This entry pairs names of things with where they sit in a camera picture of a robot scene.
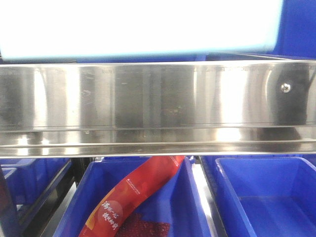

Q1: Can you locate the light blue bin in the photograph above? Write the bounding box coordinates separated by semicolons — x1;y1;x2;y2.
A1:
0;0;283;61

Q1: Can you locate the red snack bag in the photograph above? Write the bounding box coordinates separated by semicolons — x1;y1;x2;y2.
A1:
79;156;185;237

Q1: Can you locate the blue crate with bag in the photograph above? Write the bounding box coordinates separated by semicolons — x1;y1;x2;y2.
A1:
53;157;211;237

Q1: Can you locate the empty blue crate right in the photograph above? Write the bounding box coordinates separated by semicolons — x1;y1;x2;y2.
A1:
216;158;316;237

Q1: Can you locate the blue crate lower left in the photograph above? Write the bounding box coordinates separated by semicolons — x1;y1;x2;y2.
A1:
0;158;69;205

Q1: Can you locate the dark blue crate upper right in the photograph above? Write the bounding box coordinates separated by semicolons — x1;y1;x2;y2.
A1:
206;0;316;61

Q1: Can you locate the stainless steel shelf rail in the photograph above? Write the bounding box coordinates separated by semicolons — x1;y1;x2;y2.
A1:
0;60;316;158

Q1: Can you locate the shelf rail screw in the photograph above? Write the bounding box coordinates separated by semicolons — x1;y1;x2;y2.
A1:
280;83;291;93

